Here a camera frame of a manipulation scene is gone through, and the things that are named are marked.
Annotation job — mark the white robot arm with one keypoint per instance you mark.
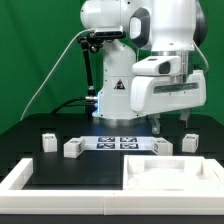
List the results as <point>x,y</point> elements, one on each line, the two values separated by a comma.
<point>146,47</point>

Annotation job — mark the front camera on mount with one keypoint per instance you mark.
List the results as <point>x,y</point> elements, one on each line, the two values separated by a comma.
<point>109,33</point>

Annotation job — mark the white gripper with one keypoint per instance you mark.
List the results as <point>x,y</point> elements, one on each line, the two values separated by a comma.
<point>152,95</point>

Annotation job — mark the fiducial marker sheet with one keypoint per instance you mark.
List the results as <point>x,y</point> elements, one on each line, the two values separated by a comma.
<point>118,143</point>

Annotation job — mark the white square tabletop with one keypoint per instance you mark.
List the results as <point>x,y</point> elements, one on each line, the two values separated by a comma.
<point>172,173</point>

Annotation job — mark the white U-shaped fence frame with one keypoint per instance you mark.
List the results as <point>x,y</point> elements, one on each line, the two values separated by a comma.
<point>15,199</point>

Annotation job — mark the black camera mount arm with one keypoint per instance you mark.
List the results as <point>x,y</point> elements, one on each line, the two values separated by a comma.
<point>91,88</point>

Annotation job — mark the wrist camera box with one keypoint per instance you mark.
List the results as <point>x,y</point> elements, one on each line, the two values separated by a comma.
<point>158,66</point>

